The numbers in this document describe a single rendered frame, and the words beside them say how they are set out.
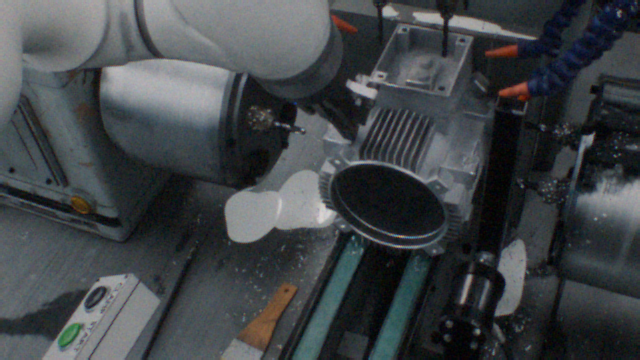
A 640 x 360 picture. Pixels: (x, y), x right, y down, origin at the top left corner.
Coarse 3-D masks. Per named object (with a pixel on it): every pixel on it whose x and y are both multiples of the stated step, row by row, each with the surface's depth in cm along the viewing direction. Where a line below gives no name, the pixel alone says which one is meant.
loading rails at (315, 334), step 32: (352, 256) 99; (416, 256) 98; (448, 256) 104; (320, 288) 95; (352, 288) 98; (416, 288) 95; (320, 320) 93; (352, 320) 103; (384, 320) 92; (416, 320) 91; (288, 352) 89; (320, 352) 90; (352, 352) 98; (384, 352) 89; (416, 352) 97
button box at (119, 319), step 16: (112, 288) 79; (128, 288) 79; (144, 288) 80; (80, 304) 81; (112, 304) 77; (128, 304) 78; (144, 304) 80; (80, 320) 78; (96, 320) 76; (112, 320) 76; (128, 320) 78; (144, 320) 79; (80, 336) 75; (96, 336) 75; (112, 336) 76; (128, 336) 78; (48, 352) 77; (64, 352) 75; (80, 352) 73; (96, 352) 74; (112, 352) 76; (128, 352) 77
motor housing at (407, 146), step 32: (480, 96) 98; (384, 128) 88; (416, 128) 88; (480, 128) 93; (352, 160) 89; (384, 160) 86; (416, 160) 87; (480, 160) 94; (320, 192) 95; (352, 192) 99; (384, 192) 102; (416, 192) 103; (448, 192) 88; (352, 224) 98; (384, 224) 99; (416, 224) 98; (448, 224) 90
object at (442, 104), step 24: (408, 48) 96; (432, 48) 96; (456, 48) 93; (384, 72) 93; (408, 72) 93; (432, 72) 91; (456, 72) 88; (384, 96) 89; (408, 96) 88; (432, 96) 86; (456, 96) 91; (432, 120) 89
